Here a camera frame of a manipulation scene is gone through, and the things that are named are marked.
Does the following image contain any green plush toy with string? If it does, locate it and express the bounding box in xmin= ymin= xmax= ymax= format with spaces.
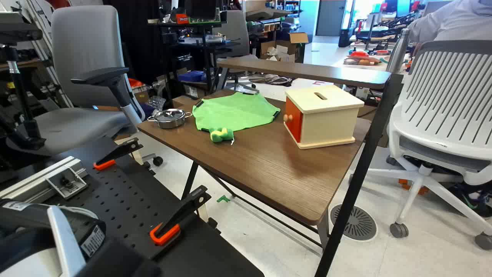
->
xmin=209 ymin=126 xmax=236 ymax=144

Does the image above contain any white and black robot base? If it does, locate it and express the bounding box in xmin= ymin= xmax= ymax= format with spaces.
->
xmin=0 ymin=198 xmax=109 ymax=277

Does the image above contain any red toy on floor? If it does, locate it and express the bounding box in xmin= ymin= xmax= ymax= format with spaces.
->
xmin=343 ymin=49 xmax=382 ymax=67

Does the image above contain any green cloth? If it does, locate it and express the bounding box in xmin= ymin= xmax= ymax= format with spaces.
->
xmin=190 ymin=90 xmax=281 ymax=133

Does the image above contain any round metal tin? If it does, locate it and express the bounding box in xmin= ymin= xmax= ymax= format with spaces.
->
xmin=152 ymin=107 xmax=189 ymax=129

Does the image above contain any wooden box with orange drawer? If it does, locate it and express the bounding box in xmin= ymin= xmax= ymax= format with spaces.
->
xmin=281 ymin=83 xmax=366 ymax=150

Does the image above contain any long wooden table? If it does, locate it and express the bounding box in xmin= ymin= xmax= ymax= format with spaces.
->
xmin=215 ymin=53 xmax=393 ymax=89

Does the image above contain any cardboard box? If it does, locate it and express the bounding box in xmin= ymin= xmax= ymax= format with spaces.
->
xmin=258 ymin=30 xmax=310 ymax=63

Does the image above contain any black storage shelf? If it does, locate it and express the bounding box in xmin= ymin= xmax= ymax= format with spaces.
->
xmin=147 ymin=13 xmax=227 ymax=96

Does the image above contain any black tripod pole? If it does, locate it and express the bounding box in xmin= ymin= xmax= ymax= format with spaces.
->
xmin=313 ymin=70 xmax=406 ymax=277

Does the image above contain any round floor grille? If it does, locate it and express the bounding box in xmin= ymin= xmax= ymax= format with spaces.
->
xmin=329 ymin=203 xmax=379 ymax=241

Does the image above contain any metal mounting plate with bolt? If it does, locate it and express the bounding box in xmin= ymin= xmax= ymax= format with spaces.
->
xmin=46 ymin=166 xmax=89 ymax=200

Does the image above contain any grey office chair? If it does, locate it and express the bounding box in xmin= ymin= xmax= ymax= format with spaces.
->
xmin=0 ymin=4 xmax=147 ymax=155

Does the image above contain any white slatted office chair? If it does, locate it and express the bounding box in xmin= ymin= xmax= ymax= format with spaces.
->
xmin=366 ymin=38 xmax=492 ymax=250

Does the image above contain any person in grey shirt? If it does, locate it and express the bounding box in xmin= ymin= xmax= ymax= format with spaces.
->
xmin=406 ymin=0 xmax=492 ymax=47

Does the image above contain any black clamp with orange handle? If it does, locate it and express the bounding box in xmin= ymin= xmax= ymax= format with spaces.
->
xmin=147 ymin=184 xmax=212 ymax=247
xmin=92 ymin=138 xmax=144 ymax=172

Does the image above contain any aluminium extrusion rail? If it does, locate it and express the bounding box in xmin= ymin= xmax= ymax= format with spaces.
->
xmin=0 ymin=153 xmax=83 ymax=201

